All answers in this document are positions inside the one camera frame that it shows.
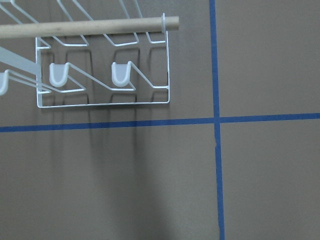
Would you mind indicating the white wire cup rack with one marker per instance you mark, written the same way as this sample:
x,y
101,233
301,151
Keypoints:
x,y
72,58

